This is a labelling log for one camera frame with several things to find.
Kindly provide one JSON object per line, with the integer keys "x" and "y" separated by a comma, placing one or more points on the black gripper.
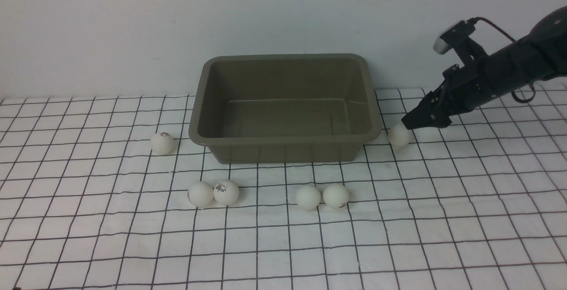
{"x": 463, "y": 89}

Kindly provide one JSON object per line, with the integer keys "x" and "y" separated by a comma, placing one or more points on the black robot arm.
{"x": 539, "y": 56}

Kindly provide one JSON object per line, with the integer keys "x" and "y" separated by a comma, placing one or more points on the white ping-pong ball red logo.
{"x": 226, "y": 192}

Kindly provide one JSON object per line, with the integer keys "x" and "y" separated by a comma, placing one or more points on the white ping-pong ball plain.
{"x": 201, "y": 194}

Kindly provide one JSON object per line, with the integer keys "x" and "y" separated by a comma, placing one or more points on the olive green plastic bin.
{"x": 283, "y": 108}

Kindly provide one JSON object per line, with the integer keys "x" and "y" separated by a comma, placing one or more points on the white black grid tablecloth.
{"x": 85, "y": 204}

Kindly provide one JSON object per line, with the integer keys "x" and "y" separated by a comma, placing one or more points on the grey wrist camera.
{"x": 457, "y": 38}

